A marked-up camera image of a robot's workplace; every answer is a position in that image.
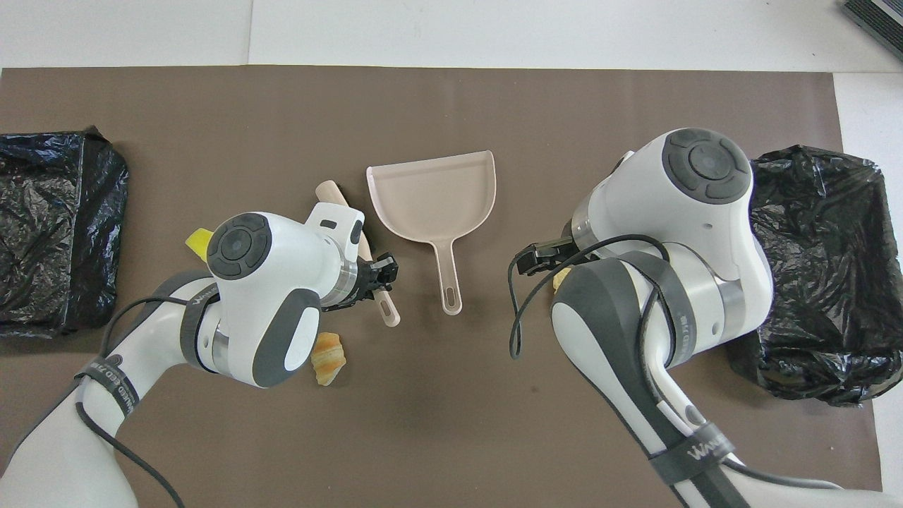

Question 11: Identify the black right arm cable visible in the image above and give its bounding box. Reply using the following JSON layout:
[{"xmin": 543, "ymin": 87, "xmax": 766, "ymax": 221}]
[{"xmin": 509, "ymin": 234, "xmax": 844, "ymax": 491}]

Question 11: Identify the toy croissant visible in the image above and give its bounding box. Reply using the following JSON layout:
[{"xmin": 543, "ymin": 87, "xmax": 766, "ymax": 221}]
[{"xmin": 311, "ymin": 332, "xmax": 347, "ymax": 387}]

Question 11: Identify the beige hand brush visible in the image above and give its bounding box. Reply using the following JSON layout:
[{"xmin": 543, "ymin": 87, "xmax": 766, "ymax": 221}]
[{"xmin": 314, "ymin": 180, "xmax": 401, "ymax": 328}]

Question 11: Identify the yellow sponge piece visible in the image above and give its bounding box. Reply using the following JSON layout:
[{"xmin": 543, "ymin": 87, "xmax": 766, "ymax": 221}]
[{"xmin": 185, "ymin": 227, "xmax": 216, "ymax": 260}]

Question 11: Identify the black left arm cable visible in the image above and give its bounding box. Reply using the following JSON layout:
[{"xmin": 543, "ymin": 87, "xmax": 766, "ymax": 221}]
[{"xmin": 74, "ymin": 295, "xmax": 212, "ymax": 508}]

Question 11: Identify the brown paper table mat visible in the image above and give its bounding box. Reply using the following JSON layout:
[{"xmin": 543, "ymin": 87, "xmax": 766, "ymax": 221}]
[{"xmin": 0, "ymin": 66, "xmax": 884, "ymax": 508}]

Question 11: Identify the grey ribbed device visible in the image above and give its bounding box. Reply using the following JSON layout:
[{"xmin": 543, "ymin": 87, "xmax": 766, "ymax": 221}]
[{"xmin": 840, "ymin": 0, "xmax": 903, "ymax": 61}]

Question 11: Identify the black bag-lined bin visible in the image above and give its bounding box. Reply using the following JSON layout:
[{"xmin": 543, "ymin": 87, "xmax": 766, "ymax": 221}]
[
  {"xmin": 727, "ymin": 145, "xmax": 903, "ymax": 408},
  {"xmin": 0, "ymin": 127, "xmax": 130, "ymax": 338}
]

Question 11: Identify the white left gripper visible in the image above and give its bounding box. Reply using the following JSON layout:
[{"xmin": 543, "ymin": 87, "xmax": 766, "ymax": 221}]
[{"xmin": 307, "ymin": 201, "xmax": 576, "ymax": 310}]

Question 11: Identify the beige plastic dustpan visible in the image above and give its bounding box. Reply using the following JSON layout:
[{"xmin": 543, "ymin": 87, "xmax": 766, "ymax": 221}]
[{"xmin": 366, "ymin": 150, "xmax": 497, "ymax": 315}]

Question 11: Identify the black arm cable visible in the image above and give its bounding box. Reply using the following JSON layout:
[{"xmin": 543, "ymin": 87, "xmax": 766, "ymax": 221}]
[
  {"xmin": 74, "ymin": 295, "xmax": 212, "ymax": 508},
  {"xmin": 509, "ymin": 234, "xmax": 844, "ymax": 491}
]

